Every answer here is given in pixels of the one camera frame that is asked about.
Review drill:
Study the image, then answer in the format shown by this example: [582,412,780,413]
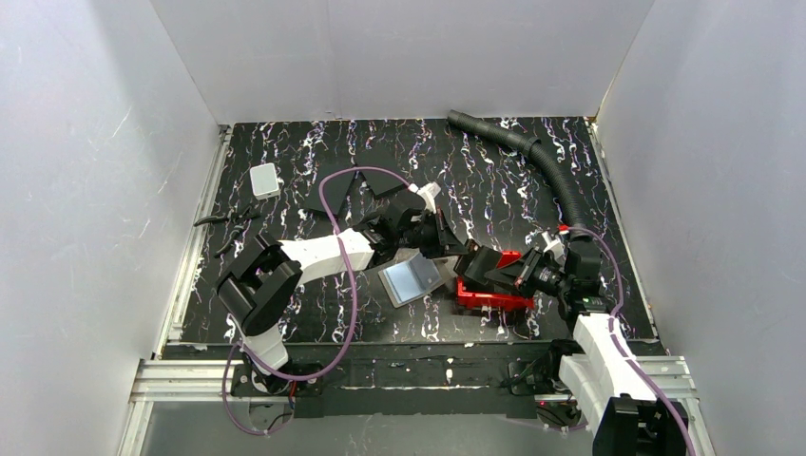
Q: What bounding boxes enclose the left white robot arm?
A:
[214,182,468,381]

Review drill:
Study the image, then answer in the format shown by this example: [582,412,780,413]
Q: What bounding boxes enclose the black corrugated hose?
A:
[447,109,586,228]

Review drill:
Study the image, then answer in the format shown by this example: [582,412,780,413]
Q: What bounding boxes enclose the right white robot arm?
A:
[485,225,697,455]

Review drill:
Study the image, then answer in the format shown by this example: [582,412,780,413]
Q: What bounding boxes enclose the purple cable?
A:
[220,166,413,437]
[569,226,697,456]

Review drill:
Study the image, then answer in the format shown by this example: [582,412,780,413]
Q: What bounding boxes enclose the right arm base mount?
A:
[500,360,586,432]

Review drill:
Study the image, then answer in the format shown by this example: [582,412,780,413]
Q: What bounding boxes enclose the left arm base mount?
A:
[228,362,324,397]

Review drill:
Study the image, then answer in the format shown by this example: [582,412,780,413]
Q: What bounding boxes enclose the black flat box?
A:
[360,166,409,199]
[302,163,357,219]

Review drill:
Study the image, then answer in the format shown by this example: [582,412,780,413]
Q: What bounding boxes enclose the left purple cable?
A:
[220,166,413,437]

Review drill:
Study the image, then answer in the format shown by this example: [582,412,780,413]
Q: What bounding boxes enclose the black flat box right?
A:
[360,166,409,199]

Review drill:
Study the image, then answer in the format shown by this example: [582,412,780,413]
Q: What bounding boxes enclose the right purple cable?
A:
[569,226,697,456]

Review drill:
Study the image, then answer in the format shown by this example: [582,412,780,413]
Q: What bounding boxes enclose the white square box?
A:
[249,163,280,200]

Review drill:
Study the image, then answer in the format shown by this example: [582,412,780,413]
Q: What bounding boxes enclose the grey leather card holder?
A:
[378,254,451,309]

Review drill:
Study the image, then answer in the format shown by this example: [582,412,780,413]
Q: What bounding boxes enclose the black flat box left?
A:
[302,163,357,219]

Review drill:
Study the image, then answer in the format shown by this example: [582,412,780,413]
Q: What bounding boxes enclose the red plastic bin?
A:
[453,247,535,312]

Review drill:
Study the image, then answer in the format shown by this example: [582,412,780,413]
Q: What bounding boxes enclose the black pliers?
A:
[193,205,261,258]

